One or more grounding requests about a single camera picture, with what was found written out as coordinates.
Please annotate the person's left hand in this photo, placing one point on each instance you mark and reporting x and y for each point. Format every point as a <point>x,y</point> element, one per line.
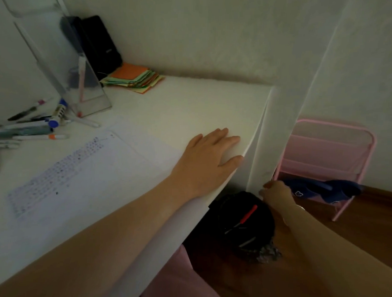
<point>209,165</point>

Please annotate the person's left forearm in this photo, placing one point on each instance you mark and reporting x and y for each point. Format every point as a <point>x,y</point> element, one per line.
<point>90,246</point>

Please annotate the person's right hand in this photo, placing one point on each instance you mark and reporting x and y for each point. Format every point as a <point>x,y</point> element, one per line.
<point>278,195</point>

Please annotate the white pen orange tip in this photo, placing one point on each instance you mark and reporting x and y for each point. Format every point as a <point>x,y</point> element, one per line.
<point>38,137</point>

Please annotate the pink fabric garment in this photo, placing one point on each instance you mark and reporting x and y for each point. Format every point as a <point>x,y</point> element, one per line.
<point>175,282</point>

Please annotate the person's right forearm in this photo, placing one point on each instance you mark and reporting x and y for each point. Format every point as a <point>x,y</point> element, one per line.
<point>341,260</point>

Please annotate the dark blue pen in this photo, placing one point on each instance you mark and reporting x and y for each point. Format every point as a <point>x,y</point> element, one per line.
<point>324,186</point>

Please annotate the pink metal cart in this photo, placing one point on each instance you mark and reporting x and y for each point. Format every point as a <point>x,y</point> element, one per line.
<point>330,148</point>

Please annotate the stack of coloured sticky notes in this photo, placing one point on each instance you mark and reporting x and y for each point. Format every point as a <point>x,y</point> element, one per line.
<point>132,73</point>

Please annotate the pile of assorted pens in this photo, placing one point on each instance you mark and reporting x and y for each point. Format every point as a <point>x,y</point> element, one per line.
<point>22,129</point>

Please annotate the black backpack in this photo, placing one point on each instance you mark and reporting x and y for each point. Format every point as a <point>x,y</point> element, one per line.
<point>238,244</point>

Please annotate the white paper sheet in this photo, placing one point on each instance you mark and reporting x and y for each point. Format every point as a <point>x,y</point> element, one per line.
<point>97,169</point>

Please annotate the blue cloth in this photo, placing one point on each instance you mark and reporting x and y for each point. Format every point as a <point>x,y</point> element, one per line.
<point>338,191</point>

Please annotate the black bag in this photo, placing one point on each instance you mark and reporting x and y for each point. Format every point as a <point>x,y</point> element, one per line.
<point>99,44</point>

